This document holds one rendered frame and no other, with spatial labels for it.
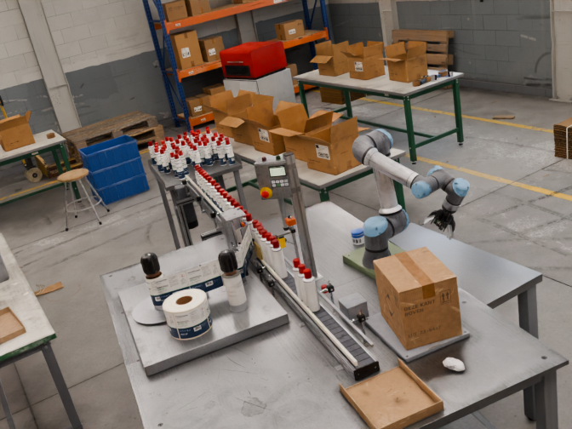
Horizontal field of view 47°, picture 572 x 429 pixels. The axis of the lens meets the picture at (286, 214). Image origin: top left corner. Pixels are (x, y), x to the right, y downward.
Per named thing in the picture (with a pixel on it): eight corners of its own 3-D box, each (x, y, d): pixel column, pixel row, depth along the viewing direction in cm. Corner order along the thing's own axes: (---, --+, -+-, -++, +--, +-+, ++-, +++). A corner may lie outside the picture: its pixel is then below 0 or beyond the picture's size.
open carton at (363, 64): (340, 80, 770) (335, 48, 756) (370, 71, 786) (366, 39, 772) (359, 82, 738) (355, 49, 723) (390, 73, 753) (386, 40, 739)
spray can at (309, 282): (307, 309, 298) (299, 270, 291) (317, 305, 300) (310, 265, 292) (311, 314, 294) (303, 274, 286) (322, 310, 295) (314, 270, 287)
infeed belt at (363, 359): (232, 237, 399) (231, 231, 397) (245, 232, 401) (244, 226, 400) (357, 377, 253) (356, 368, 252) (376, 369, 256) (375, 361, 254)
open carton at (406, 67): (378, 82, 724) (374, 48, 709) (410, 72, 739) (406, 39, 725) (401, 86, 688) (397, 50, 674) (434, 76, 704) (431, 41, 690)
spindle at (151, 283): (152, 305, 327) (136, 254, 316) (169, 299, 329) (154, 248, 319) (156, 312, 319) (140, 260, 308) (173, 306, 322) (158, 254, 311)
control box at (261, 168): (265, 192, 329) (258, 157, 322) (299, 190, 324) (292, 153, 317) (260, 201, 320) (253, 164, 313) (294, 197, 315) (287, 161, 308)
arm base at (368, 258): (356, 261, 334) (355, 244, 330) (380, 252, 341) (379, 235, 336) (374, 272, 322) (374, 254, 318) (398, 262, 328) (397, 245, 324)
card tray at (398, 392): (340, 391, 250) (338, 382, 248) (399, 366, 257) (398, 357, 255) (379, 438, 223) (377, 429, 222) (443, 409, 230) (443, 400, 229)
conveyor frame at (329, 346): (231, 238, 399) (229, 231, 397) (248, 232, 402) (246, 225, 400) (355, 380, 253) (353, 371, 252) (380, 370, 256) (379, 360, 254)
